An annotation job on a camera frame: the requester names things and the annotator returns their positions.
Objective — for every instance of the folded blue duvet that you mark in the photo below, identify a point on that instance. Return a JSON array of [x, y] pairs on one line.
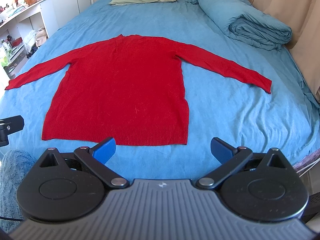
[[239, 20]]

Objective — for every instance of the red long-sleeve sweater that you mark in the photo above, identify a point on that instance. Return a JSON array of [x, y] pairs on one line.
[[130, 88]]

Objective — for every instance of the white shelf unit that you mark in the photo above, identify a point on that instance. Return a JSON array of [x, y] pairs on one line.
[[16, 28]]

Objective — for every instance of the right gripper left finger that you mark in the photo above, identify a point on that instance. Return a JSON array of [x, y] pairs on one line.
[[67, 186]]

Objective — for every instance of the beige curtain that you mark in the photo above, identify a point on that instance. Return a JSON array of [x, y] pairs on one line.
[[303, 18]]

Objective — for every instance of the blue fuzzy cloth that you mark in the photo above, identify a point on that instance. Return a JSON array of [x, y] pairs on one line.
[[14, 167]]

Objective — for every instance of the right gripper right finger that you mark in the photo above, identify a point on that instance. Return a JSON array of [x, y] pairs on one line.
[[257, 186]]

